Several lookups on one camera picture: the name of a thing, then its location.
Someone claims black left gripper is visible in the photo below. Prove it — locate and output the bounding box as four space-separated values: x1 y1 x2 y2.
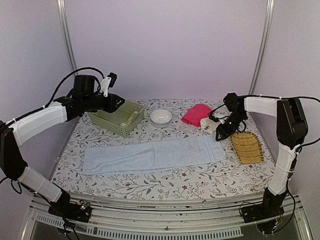
83 92 126 113

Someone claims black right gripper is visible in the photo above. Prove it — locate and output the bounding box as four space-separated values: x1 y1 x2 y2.
215 111 247 142

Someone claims green plastic basket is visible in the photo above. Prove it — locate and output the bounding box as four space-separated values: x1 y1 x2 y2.
88 101 146 138

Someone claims green crocodile pattern towel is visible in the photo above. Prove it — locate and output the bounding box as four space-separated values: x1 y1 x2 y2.
119 111 139 128

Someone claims light blue towel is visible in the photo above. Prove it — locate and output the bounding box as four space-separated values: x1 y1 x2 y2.
82 135 226 175

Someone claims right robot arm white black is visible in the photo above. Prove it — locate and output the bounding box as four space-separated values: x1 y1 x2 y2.
215 93 308 196

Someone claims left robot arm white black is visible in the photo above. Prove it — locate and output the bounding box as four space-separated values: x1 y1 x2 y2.
0 72 125 217

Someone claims cream white towel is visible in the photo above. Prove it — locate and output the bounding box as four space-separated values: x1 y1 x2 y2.
200 117 220 135

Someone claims yellow woven bamboo tray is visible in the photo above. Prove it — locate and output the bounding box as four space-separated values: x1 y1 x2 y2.
230 131 264 165

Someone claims pink towel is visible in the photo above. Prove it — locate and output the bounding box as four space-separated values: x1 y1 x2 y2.
182 104 212 128

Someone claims white ceramic bowl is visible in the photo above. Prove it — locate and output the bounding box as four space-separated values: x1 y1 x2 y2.
150 109 172 128

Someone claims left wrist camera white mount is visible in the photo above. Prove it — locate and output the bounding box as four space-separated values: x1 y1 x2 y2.
99 72 118 97

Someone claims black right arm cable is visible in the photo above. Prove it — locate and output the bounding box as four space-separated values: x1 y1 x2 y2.
211 95 320 151

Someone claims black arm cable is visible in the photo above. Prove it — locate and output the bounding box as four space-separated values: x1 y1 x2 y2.
4 66 106 126
211 95 320 151

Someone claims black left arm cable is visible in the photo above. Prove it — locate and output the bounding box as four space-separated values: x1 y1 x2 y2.
4 66 106 126

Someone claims aluminium front rail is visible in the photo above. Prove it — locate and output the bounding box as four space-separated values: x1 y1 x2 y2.
22 193 314 240

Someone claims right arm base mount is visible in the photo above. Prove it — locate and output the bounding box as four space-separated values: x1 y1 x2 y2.
239 201 284 235

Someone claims left aluminium frame post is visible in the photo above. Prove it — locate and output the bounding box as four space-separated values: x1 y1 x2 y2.
56 0 77 71

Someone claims aluminium frame post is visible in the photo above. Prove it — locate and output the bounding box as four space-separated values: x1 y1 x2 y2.
248 0 275 95
56 0 77 71

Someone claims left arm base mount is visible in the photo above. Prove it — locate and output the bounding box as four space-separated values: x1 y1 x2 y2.
48 200 93 223

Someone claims right aluminium frame post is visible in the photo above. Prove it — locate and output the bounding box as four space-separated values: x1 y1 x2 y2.
248 0 275 95

